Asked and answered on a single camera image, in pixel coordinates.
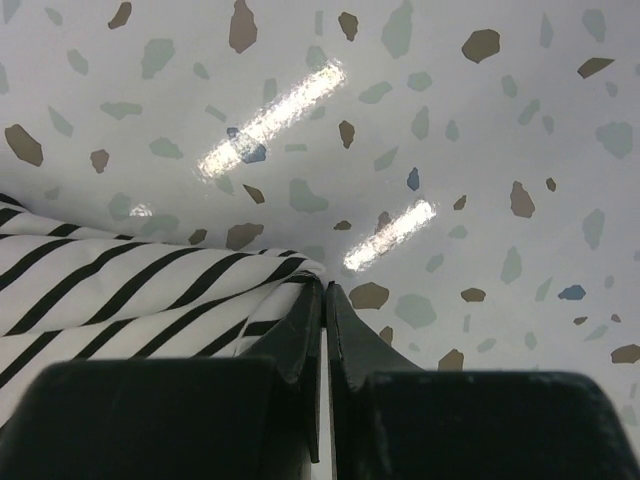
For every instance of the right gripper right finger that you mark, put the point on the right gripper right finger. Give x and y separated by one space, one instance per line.
391 419

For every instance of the black white striped tank top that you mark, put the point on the black white striped tank top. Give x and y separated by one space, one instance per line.
75 293

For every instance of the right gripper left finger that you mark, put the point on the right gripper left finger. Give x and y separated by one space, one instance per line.
254 416

